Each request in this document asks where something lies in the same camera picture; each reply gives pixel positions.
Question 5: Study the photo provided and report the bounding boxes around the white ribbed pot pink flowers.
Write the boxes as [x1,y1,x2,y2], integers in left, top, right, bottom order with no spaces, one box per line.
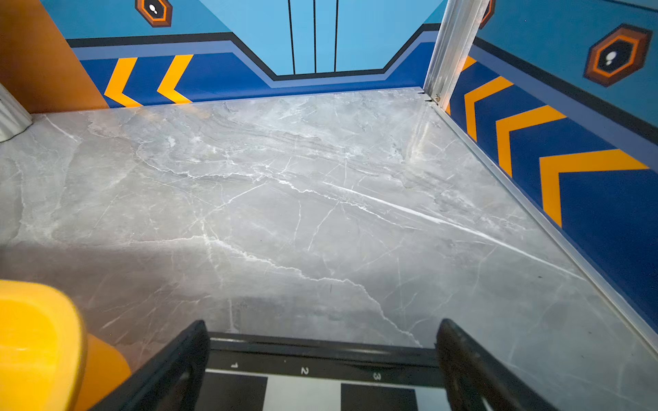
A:
[0,85,33,142]

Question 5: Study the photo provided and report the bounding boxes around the black white chessboard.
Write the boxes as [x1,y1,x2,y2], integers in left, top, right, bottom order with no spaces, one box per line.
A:
[196,333,450,410]

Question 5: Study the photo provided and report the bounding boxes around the yellow plastic storage tray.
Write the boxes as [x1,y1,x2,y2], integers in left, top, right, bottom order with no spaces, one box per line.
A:
[1,280,132,410]

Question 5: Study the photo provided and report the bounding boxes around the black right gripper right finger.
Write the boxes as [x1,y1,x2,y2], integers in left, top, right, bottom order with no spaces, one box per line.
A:
[435,319,555,410]

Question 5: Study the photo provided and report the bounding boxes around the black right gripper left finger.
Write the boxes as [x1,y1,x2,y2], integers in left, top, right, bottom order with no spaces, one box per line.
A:
[93,320,210,410]

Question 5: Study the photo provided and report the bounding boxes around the aluminium corner post right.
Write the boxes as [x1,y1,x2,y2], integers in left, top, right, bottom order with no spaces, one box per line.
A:
[423,0,491,111]

